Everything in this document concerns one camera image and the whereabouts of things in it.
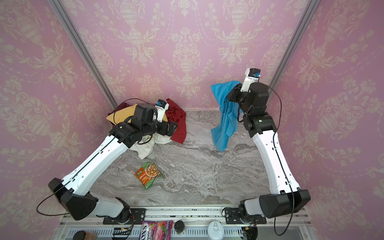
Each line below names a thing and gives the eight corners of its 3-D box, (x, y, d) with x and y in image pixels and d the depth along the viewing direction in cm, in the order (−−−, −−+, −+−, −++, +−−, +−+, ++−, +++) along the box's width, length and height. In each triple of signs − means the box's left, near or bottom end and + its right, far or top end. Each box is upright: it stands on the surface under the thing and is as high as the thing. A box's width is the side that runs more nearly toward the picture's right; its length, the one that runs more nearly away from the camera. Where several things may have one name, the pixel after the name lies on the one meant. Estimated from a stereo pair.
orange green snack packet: (133, 178, 89) (132, 176, 87) (149, 161, 96) (148, 159, 94) (148, 189, 85) (147, 188, 83) (163, 171, 91) (162, 169, 89)
